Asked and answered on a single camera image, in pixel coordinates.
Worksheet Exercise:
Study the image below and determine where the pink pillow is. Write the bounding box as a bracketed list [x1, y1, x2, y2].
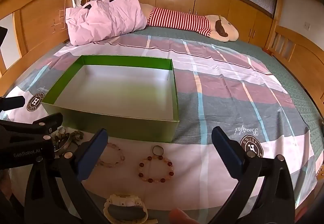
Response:
[65, 0, 148, 46]

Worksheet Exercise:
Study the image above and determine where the green cardboard box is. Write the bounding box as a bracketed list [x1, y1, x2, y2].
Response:
[41, 55, 180, 143]

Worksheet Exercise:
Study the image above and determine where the wooden footboard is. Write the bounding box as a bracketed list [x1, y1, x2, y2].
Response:
[263, 25, 324, 100]

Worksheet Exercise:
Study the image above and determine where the silver bangle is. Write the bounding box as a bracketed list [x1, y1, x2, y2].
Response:
[54, 139, 72, 156]

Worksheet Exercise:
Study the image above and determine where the person's right hand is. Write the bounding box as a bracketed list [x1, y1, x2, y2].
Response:
[169, 208, 200, 224]

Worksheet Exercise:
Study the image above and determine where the red bead bracelet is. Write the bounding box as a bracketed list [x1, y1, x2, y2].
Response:
[138, 155, 175, 184]

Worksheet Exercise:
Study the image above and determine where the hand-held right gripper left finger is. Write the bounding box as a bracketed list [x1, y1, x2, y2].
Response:
[24, 128, 109, 224]

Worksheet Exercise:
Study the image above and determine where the brown bead bracelet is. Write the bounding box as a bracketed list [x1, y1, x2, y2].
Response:
[67, 131, 84, 141]

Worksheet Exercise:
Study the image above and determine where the printed plaid bed sheet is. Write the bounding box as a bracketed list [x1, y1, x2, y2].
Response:
[0, 34, 318, 214]

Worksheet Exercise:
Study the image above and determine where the wooden headboard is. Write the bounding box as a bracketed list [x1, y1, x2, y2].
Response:
[0, 0, 107, 78]

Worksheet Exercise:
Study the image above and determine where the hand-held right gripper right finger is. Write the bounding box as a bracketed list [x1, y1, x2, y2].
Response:
[211, 126, 295, 224]

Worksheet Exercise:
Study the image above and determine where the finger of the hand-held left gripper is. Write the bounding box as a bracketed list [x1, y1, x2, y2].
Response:
[0, 113, 63, 141]
[0, 96, 26, 112]

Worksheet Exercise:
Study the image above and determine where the dark hair tie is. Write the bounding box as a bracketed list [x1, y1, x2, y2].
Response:
[152, 145, 164, 160]

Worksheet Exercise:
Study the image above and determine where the pink crystal bead bracelet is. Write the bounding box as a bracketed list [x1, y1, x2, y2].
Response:
[97, 142, 126, 169]

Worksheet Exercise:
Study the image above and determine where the plush toy with striped shirt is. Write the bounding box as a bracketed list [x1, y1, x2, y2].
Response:
[140, 3, 240, 43]

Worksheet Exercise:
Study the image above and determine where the white watch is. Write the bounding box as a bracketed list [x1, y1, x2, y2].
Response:
[103, 194, 159, 224]

